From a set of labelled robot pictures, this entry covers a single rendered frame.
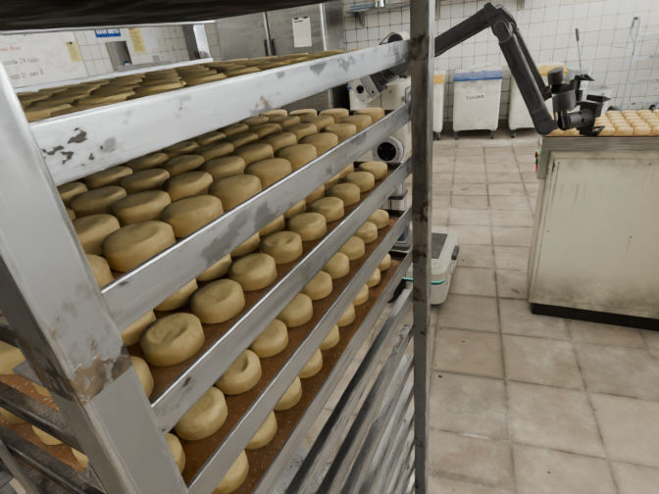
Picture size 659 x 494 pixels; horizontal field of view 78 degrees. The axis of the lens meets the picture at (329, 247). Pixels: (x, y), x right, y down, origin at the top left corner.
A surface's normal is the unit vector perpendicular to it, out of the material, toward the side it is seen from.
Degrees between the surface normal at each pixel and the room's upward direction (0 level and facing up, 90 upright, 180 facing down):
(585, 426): 0
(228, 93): 90
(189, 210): 0
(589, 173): 90
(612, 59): 90
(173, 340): 0
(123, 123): 90
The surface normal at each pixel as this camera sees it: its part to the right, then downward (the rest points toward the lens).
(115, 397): 0.89, 0.13
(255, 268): -0.11, -0.88
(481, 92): -0.29, 0.49
